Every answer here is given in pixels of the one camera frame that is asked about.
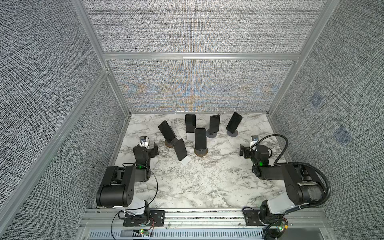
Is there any black phone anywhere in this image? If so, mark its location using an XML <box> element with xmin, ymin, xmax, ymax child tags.
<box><xmin>209</xmin><ymin>115</ymin><xmax>221</xmax><ymax>135</ymax></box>
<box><xmin>195</xmin><ymin>128</ymin><xmax>207</xmax><ymax>150</ymax></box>
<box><xmin>174</xmin><ymin>139</ymin><xmax>188</xmax><ymax>162</ymax></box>
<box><xmin>158</xmin><ymin>121</ymin><xmax>177</xmax><ymax>145</ymax></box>
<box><xmin>226</xmin><ymin>112</ymin><xmax>243</xmax><ymax>133</ymax></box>
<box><xmin>185</xmin><ymin>114</ymin><xmax>196</xmax><ymax>134</ymax></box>

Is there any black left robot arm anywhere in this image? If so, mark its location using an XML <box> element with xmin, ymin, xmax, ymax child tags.
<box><xmin>96</xmin><ymin>144</ymin><xmax>165</xmax><ymax>229</ymax></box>

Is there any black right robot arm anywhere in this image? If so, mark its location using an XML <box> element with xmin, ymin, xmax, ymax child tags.
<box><xmin>239</xmin><ymin>145</ymin><xmax>331</xmax><ymax>225</ymax></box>

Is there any grey round stand right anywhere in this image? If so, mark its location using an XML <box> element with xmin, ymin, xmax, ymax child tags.
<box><xmin>227</xmin><ymin>130</ymin><xmax>239</xmax><ymax>138</ymax></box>

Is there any grey round stand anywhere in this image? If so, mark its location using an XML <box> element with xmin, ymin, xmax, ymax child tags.
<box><xmin>206</xmin><ymin>130</ymin><xmax>217</xmax><ymax>139</ymax></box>
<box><xmin>227</xmin><ymin>130</ymin><xmax>239</xmax><ymax>138</ymax></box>

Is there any wooden round stand left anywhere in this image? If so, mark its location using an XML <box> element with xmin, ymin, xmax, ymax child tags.
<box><xmin>164</xmin><ymin>138</ymin><xmax>178</xmax><ymax>148</ymax></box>

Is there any wooden round stand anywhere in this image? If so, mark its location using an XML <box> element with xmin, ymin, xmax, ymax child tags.
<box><xmin>164</xmin><ymin>138</ymin><xmax>178</xmax><ymax>148</ymax></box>
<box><xmin>194</xmin><ymin>148</ymin><xmax>208</xmax><ymax>157</ymax></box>

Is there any white folding stand front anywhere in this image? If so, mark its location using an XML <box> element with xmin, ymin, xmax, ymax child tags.
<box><xmin>179</xmin><ymin>156</ymin><xmax>191</xmax><ymax>166</ymax></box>

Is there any white stand back centre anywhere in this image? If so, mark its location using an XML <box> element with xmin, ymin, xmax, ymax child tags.
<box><xmin>187</xmin><ymin>133</ymin><xmax>195</xmax><ymax>142</ymax></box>

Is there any wooden round stand centre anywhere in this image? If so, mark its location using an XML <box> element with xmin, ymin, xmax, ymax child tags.
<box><xmin>194</xmin><ymin>148</ymin><xmax>208</xmax><ymax>157</ymax></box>

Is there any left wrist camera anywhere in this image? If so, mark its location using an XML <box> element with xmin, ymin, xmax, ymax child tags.
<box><xmin>139</xmin><ymin>136</ymin><xmax>150</xmax><ymax>148</ymax></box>

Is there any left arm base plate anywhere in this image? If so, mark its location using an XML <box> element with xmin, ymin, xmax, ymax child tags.
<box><xmin>123</xmin><ymin>210</ymin><xmax>166</xmax><ymax>228</ymax></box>

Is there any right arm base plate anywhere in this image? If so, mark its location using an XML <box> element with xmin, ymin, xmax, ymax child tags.
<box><xmin>242</xmin><ymin>208</ymin><xmax>264</xmax><ymax>227</ymax></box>

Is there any corrugated black cable conduit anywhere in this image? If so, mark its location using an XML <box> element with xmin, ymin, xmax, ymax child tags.
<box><xmin>254</xmin><ymin>133</ymin><xmax>331</xmax><ymax>209</ymax></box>

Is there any aluminium front rail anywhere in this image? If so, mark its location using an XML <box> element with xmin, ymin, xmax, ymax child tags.
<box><xmin>75</xmin><ymin>208</ymin><xmax>337</xmax><ymax>240</ymax></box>

